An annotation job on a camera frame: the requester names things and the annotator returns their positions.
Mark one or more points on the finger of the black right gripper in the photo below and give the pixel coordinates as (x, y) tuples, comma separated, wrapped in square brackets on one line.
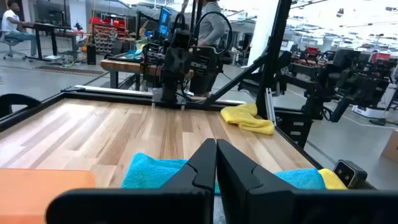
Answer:
[(173, 73), (182, 73)]

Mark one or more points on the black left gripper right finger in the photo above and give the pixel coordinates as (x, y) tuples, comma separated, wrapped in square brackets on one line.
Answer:
[(236, 174)]

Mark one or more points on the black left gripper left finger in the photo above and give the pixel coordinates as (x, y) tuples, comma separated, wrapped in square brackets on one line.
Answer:
[(199, 174)]

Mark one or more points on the blue microfiber towel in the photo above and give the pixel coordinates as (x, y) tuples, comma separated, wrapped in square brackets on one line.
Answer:
[(301, 179), (146, 171)]

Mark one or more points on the orange plastic tray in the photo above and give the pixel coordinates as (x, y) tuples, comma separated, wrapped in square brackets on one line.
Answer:
[(31, 193)]

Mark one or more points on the neighbouring black robot arm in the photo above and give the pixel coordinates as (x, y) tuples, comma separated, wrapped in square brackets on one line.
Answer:
[(351, 84)]

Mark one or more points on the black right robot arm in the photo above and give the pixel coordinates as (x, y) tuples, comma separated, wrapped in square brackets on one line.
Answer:
[(173, 96)]

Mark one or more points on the yellow microfiber towel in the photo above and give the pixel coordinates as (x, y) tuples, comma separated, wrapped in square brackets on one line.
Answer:
[(245, 119), (331, 180)]

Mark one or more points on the person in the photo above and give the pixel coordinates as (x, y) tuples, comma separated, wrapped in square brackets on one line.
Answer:
[(11, 21), (213, 25)]

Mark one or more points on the blue cloth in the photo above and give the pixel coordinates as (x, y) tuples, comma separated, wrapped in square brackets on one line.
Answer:
[(134, 54)]

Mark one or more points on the wooden background table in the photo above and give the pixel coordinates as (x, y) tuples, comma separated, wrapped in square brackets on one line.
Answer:
[(124, 66)]

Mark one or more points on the blue lit monitor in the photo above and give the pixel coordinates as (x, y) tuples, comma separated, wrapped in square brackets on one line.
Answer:
[(164, 20)]

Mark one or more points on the white panel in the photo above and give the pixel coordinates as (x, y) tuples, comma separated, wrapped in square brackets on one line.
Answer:
[(261, 31)]

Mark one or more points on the red storage bin rack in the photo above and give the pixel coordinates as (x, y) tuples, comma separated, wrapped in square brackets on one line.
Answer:
[(109, 34)]

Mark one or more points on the small black box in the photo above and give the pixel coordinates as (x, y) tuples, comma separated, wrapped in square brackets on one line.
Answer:
[(91, 55)]

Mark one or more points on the black standing desk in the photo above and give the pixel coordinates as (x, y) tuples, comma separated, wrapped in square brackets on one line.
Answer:
[(53, 27)]

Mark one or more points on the dark computer monitor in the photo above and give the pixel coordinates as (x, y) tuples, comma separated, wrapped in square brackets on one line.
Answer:
[(49, 11)]

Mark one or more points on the cardboard box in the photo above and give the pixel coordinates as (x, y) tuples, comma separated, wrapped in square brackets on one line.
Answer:
[(391, 146)]

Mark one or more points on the office chair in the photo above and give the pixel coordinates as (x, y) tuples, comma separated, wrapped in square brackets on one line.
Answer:
[(12, 42)]

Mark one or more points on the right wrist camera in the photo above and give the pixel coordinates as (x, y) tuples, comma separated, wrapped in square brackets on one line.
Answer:
[(181, 39)]

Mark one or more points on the small black table camera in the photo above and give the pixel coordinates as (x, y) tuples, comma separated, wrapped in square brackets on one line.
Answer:
[(348, 173)]

